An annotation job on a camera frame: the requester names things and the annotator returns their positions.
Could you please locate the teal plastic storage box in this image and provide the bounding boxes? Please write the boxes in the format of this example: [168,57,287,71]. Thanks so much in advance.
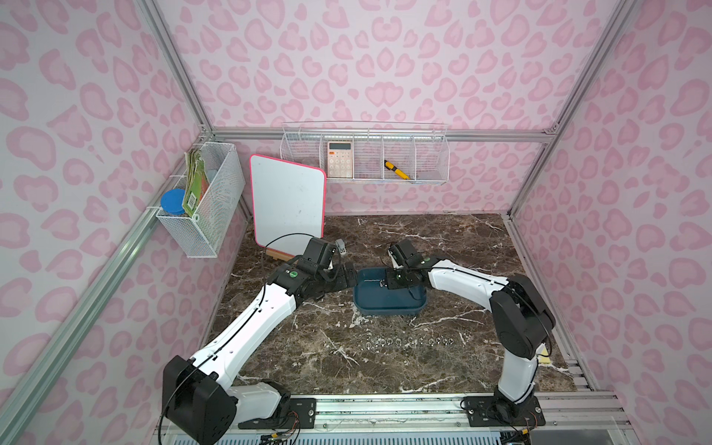
[353,268,428,316]

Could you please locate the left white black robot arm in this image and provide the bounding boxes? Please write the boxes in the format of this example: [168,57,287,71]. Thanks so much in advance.
[161,260,357,444]

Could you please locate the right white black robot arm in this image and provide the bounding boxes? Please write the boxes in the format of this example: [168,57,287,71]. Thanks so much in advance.
[386,239,556,408]

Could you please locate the row of table wing nuts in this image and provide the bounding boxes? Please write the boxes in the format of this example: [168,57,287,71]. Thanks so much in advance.
[362,336,467,350]

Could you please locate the pink framed whiteboard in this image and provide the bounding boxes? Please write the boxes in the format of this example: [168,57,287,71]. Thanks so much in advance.
[250,154,326,257]

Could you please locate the white pink calculator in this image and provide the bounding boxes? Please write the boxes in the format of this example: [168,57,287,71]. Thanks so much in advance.
[326,141,354,179]

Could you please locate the green paper cards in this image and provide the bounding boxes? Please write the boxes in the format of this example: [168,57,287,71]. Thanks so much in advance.
[183,148,210,217]

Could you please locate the blue round lid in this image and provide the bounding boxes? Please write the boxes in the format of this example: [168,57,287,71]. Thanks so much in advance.
[161,188,185,216]

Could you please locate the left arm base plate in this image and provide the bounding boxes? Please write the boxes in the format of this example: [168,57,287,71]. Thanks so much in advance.
[238,397,317,430]

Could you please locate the white wire wall shelf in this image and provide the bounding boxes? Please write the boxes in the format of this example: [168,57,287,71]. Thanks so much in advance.
[279,126,451,184]

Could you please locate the white mesh wall basket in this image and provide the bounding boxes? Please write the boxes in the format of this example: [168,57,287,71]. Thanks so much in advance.
[157,142,246,259]

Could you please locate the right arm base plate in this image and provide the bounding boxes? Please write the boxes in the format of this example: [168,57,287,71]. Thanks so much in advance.
[460,395,547,428]

